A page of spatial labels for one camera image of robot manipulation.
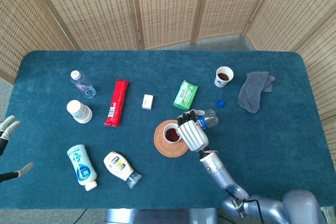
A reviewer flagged paper cup with green flower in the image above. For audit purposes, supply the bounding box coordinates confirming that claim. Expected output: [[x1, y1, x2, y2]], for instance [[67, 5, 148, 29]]
[[163, 123, 182, 145]]

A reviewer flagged bamboo folding screen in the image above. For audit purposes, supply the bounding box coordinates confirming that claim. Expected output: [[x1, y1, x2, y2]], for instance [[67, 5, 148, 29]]
[[0, 0, 336, 172]]

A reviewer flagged small white box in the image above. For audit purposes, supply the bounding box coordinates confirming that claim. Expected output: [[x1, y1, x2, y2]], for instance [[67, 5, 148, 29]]
[[142, 94, 154, 110]]

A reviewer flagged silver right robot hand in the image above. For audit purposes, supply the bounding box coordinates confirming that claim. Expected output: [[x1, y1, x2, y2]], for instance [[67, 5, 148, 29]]
[[176, 109, 210, 152]]

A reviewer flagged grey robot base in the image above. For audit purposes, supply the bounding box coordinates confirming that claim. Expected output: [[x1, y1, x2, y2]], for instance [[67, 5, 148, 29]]
[[104, 208, 218, 224]]

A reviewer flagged round woven rattan coaster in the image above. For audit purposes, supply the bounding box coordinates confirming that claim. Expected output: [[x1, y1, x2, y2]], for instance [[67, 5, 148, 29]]
[[153, 120, 190, 158]]

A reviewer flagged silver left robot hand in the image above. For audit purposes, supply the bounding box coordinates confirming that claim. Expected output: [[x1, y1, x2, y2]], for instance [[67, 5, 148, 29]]
[[0, 115, 34, 183]]

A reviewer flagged cola bottle with blue label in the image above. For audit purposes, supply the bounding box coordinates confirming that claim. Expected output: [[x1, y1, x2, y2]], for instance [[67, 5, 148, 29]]
[[195, 109, 219, 130]]

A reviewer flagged blue tablecloth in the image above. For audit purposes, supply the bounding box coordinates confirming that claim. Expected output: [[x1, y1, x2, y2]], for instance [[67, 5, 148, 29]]
[[0, 50, 332, 210]]

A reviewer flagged paper cup with blue flower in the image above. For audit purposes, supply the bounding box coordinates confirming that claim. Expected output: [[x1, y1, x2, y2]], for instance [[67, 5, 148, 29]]
[[214, 66, 234, 88]]

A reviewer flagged mayonnaise squeeze bottle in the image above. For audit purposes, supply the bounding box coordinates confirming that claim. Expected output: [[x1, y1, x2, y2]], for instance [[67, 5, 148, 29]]
[[103, 151, 143, 189]]

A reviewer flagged grey cloth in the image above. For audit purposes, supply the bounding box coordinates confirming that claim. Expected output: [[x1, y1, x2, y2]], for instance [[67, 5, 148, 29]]
[[237, 71, 276, 114]]

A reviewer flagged red snack package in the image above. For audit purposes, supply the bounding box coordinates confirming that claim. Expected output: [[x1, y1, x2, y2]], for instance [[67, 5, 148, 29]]
[[103, 78, 130, 128]]

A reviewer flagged green tissue pack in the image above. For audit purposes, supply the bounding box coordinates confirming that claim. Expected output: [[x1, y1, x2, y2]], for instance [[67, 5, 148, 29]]
[[173, 80, 199, 111]]

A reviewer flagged thin black cable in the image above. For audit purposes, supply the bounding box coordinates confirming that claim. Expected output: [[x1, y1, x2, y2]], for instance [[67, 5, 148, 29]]
[[71, 209, 89, 224]]

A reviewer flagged light blue white bottle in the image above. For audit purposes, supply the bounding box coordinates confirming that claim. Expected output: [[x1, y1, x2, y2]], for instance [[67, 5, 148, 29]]
[[67, 144, 98, 191]]

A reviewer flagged clear water bottle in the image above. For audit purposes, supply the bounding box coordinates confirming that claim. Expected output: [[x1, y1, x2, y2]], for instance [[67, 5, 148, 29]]
[[70, 70, 97, 99]]

